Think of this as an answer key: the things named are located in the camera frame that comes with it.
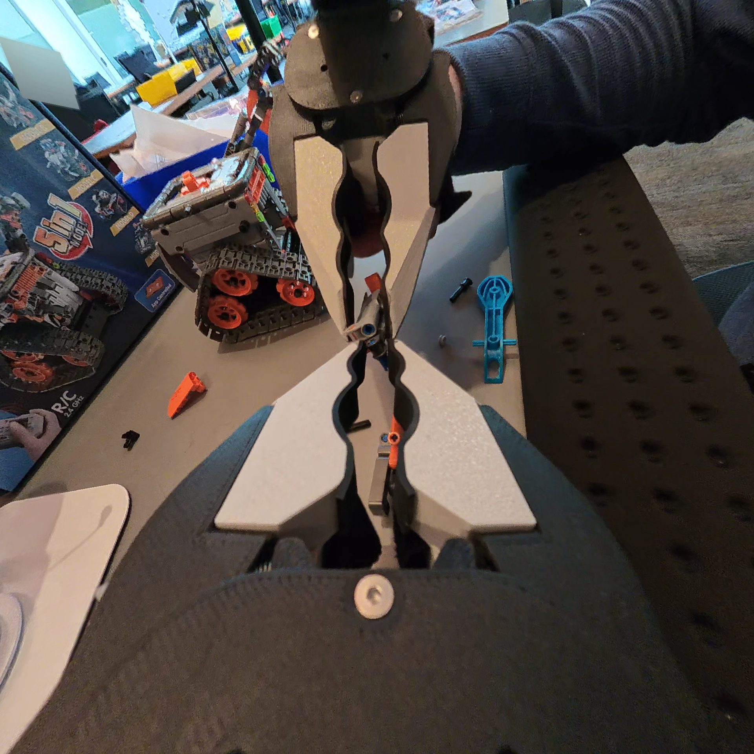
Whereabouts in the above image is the yellow storage crate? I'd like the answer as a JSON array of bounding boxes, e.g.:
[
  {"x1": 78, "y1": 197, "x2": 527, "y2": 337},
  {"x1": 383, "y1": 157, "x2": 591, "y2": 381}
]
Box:
[{"x1": 135, "y1": 58, "x2": 203, "y2": 108}]

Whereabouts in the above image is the clear plastic bag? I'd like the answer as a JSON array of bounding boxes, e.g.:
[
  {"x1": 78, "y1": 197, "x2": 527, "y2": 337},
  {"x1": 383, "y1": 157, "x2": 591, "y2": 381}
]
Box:
[{"x1": 108, "y1": 104, "x2": 234, "y2": 178}]

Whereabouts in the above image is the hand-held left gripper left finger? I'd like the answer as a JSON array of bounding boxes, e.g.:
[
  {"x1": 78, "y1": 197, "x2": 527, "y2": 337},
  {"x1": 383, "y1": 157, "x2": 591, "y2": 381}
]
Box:
[{"x1": 214, "y1": 342, "x2": 369, "y2": 556}]

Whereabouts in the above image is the orange grey brick assembly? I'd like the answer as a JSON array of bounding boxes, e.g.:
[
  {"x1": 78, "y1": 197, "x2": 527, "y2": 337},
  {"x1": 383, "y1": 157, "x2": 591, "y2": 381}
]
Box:
[{"x1": 344, "y1": 273, "x2": 405, "y2": 517}]

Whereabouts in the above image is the white book stand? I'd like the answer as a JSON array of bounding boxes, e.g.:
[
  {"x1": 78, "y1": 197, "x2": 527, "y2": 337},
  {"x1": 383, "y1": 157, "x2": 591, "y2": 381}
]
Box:
[{"x1": 0, "y1": 483, "x2": 131, "y2": 753}]

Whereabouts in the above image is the blue plastic storage bin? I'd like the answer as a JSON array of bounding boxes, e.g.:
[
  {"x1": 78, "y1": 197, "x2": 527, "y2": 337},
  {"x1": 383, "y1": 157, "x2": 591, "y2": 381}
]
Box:
[{"x1": 113, "y1": 138, "x2": 232, "y2": 211}]

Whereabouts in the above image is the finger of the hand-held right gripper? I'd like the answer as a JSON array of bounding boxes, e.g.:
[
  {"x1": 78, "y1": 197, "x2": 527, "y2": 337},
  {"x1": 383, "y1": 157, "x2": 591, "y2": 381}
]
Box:
[
  {"x1": 293, "y1": 135, "x2": 359, "y2": 335},
  {"x1": 375, "y1": 123, "x2": 439, "y2": 338}
]

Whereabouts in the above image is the orange curved brick piece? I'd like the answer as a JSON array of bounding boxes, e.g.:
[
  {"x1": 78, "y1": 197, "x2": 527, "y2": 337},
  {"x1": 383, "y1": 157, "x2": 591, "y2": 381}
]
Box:
[{"x1": 167, "y1": 372, "x2": 209, "y2": 421}]

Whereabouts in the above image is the teal plastic separator tool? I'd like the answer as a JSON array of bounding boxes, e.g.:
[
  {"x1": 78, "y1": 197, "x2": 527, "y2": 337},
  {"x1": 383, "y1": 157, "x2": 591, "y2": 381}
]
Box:
[{"x1": 470, "y1": 275, "x2": 520, "y2": 385}]

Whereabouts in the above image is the toy vehicle product box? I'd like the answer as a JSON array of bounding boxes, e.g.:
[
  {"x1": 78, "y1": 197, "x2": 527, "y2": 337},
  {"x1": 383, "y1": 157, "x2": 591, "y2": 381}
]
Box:
[{"x1": 0, "y1": 62, "x2": 181, "y2": 494}]

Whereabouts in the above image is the person's right hand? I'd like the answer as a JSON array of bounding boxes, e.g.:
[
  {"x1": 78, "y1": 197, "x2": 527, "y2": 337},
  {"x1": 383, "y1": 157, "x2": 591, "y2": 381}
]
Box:
[{"x1": 352, "y1": 199, "x2": 388, "y2": 260}]

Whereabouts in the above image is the black dimpled foam mat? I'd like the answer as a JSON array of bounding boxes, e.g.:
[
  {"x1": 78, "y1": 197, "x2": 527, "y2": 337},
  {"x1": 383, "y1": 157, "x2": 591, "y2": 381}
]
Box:
[{"x1": 502, "y1": 155, "x2": 754, "y2": 754}]

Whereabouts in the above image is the grey orange tracked toy vehicle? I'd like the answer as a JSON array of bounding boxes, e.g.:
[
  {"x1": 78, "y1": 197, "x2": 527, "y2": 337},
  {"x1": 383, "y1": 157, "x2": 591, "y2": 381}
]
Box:
[{"x1": 140, "y1": 88, "x2": 329, "y2": 346}]

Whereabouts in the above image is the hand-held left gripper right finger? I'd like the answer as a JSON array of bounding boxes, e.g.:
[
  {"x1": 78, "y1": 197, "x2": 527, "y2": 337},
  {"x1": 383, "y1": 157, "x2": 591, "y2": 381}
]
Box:
[{"x1": 387, "y1": 342, "x2": 538, "y2": 556}]

